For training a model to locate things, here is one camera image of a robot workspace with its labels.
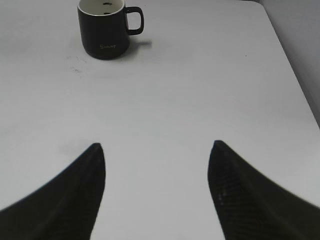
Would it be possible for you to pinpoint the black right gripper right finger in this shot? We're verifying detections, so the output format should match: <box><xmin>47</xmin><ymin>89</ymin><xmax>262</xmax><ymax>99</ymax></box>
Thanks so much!
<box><xmin>207</xmin><ymin>140</ymin><xmax>320</xmax><ymax>240</ymax></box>

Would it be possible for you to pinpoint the black ceramic mug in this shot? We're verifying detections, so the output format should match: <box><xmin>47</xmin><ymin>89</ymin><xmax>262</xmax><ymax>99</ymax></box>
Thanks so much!
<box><xmin>77</xmin><ymin>0</ymin><xmax>145</xmax><ymax>60</ymax></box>

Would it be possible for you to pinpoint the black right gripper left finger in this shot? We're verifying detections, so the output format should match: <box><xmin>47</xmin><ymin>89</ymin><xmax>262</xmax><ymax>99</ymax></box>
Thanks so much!
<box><xmin>0</xmin><ymin>143</ymin><xmax>106</xmax><ymax>240</ymax></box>

